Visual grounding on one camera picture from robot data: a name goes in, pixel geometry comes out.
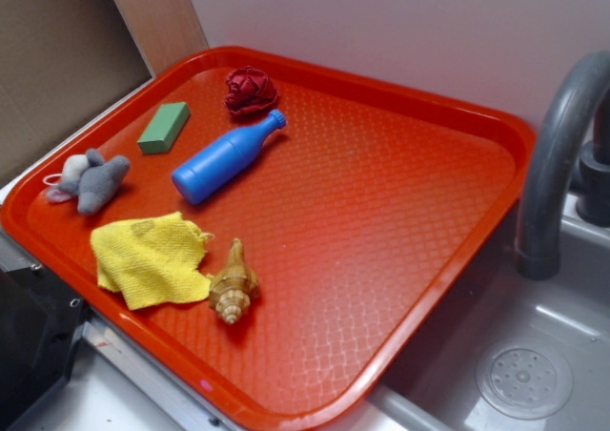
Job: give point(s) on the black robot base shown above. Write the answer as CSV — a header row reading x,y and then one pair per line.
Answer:
x,y
42,321

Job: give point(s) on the red plastic tray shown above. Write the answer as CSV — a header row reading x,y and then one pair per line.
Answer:
x,y
356,217

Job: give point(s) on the blue plastic bottle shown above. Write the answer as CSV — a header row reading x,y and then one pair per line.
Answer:
x,y
206,172

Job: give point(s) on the brown conch seashell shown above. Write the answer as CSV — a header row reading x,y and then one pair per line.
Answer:
x,y
235,287

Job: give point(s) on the red fabric rose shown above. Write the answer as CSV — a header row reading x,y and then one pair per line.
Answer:
x,y
250,90

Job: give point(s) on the green rectangular block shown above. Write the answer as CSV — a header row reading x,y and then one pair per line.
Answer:
x,y
164,128

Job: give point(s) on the yellow cloth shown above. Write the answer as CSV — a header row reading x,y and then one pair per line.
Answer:
x,y
152,261

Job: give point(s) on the gray plush mouse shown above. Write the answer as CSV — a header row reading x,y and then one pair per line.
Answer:
x,y
88,178

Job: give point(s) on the gray toy faucet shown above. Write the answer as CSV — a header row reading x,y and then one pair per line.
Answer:
x,y
566,128

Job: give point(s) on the gray toy sink basin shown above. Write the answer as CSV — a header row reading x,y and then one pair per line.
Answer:
x,y
503,352

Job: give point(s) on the brown cardboard panel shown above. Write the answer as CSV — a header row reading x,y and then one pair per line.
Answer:
x,y
63,62

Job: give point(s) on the dark gray faucet handle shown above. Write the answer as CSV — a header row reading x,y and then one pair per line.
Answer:
x,y
593,204

